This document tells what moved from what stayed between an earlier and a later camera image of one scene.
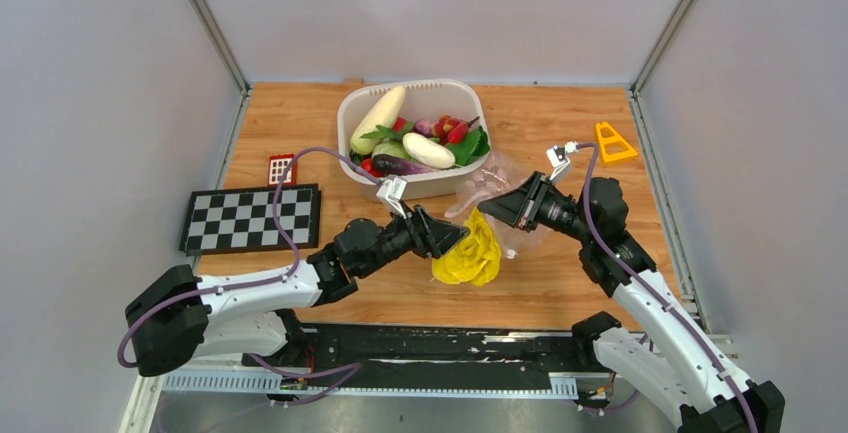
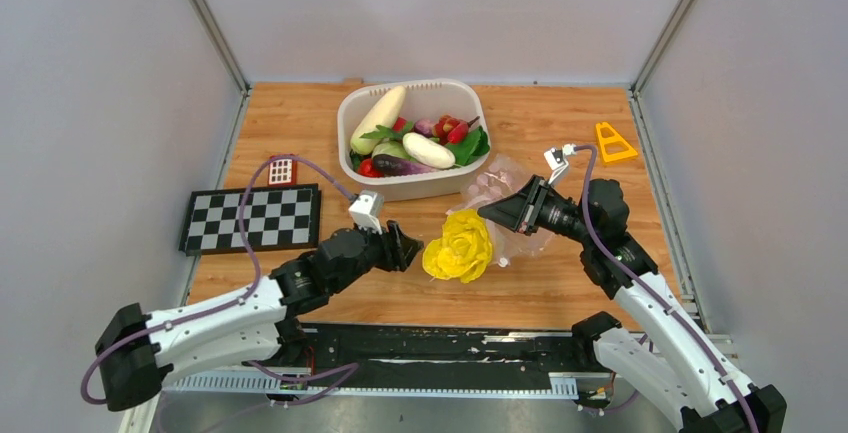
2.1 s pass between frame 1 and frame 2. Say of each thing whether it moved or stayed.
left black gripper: moved
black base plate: stayed
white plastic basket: stayed
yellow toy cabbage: moved
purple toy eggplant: stayed
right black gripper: stayed
